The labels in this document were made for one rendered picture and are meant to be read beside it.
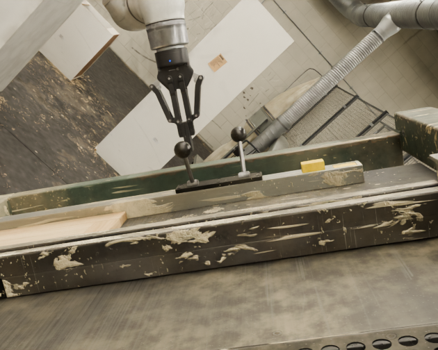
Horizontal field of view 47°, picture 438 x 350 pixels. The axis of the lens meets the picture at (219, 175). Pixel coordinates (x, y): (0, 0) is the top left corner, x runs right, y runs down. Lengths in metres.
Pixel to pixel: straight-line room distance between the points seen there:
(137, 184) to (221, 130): 7.89
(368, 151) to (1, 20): 2.58
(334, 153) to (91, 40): 4.87
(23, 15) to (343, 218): 2.86
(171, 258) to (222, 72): 3.97
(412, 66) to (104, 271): 9.12
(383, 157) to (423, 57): 8.42
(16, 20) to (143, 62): 5.92
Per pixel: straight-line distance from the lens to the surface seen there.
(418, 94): 9.85
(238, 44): 4.68
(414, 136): 1.30
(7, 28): 3.44
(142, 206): 1.17
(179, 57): 1.15
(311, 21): 9.21
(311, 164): 1.13
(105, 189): 1.44
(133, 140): 4.86
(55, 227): 1.19
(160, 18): 1.14
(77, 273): 0.84
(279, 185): 1.13
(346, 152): 1.38
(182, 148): 1.08
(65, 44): 6.09
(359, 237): 0.78
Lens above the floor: 1.67
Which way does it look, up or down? 12 degrees down
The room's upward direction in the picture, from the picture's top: 47 degrees clockwise
